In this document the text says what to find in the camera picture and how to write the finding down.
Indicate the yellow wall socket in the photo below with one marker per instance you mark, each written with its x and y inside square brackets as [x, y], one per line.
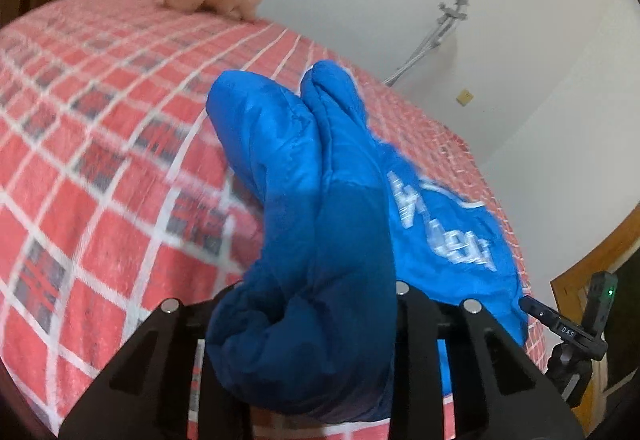
[465, 98]

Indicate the wooden frame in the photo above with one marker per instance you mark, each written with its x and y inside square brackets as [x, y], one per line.
[575, 277]

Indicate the blue puffer jacket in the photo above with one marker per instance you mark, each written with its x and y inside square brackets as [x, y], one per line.
[320, 220]

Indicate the red plaid bed blanket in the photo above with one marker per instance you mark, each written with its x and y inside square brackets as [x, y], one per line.
[100, 170]

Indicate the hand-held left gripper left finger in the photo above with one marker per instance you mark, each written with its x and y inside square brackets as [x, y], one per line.
[150, 335]

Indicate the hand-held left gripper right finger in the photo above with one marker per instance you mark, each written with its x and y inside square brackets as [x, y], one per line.
[425, 320]

